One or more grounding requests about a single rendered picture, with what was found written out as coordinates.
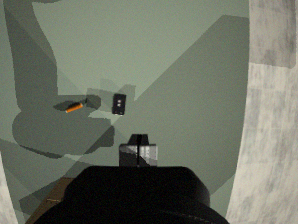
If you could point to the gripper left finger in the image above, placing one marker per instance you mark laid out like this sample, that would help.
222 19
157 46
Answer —
129 153

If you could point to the black 9v battery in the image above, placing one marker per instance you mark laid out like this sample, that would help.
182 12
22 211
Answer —
119 104

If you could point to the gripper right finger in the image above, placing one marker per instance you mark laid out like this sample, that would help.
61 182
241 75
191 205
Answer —
147 152

